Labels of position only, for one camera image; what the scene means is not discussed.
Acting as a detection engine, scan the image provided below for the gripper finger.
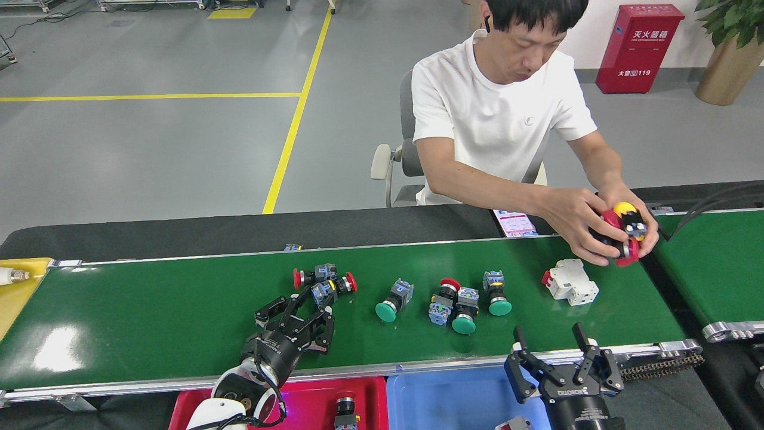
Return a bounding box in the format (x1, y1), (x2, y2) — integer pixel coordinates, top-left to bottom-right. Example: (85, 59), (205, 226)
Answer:
(504, 325), (565, 404)
(292, 306), (336, 356)
(572, 322), (624, 396)
(255, 285), (317, 332)

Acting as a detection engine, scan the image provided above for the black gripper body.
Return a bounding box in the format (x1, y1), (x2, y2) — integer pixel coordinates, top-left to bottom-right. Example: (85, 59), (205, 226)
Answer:
(242, 328), (311, 383)
(540, 382), (627, 430)

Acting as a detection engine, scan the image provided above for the yellow mushroom push button switch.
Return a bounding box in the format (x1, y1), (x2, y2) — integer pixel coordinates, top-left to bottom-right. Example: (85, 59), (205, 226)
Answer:
(613, 202), (648, 239)

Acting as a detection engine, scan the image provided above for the red plastic tray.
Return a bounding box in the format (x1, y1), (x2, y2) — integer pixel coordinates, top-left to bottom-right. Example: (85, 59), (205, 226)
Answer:
(168, 376), (389, 430)

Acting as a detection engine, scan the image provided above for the blue plastic tray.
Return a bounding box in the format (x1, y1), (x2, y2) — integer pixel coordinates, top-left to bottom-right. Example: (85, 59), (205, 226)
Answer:
(386, 364), (600, 430)

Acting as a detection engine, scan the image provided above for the long green conveyor belt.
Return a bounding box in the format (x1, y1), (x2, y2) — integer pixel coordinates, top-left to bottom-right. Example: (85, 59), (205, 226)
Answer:
(0, 233), (705, 413)

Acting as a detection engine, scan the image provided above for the short green conveyor belt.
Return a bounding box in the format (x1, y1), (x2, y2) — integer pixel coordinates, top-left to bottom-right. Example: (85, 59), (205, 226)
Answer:
(648, 204), (764, 343)

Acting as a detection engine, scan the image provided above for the person's right hand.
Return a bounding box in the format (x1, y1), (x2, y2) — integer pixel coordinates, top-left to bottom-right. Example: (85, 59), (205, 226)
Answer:
(537, 187), (612, 266)

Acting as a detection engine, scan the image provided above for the person's left hand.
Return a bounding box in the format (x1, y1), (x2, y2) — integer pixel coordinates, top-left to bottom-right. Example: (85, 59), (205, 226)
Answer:
(597, 185), (660, 259)

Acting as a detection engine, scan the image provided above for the smartphone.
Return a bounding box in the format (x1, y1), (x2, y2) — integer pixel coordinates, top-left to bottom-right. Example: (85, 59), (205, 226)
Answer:
(493, 209), (540, 238)

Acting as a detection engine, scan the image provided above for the grey office chair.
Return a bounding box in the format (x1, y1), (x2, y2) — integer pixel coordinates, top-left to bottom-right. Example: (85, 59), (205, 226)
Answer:
(370, 69), (427, 208)

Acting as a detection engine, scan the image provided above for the yellow plastic bin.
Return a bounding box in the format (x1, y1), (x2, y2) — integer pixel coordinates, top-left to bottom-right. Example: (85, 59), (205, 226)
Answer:
(0, 257), (53, 341)

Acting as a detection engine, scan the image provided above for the person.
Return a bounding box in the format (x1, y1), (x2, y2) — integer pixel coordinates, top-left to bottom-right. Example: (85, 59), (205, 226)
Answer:
(411, 0), (660, 266)

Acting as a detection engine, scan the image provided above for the potted plant brass planter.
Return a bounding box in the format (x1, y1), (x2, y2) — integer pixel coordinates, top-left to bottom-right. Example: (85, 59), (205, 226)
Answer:
(694, 0), (764, 106)

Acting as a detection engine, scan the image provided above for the red fire extinguisher box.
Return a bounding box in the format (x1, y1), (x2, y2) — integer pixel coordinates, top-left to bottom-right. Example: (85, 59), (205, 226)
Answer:
(596, 4), (686, 95)

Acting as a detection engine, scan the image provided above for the black drive chain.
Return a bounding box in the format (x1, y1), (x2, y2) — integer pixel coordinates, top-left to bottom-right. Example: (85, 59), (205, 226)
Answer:
(621, 352), (705, 381)

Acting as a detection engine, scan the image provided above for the thick black cable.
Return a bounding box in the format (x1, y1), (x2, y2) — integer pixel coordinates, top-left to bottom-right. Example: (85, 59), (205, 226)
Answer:
(668, 182), (764, 242)

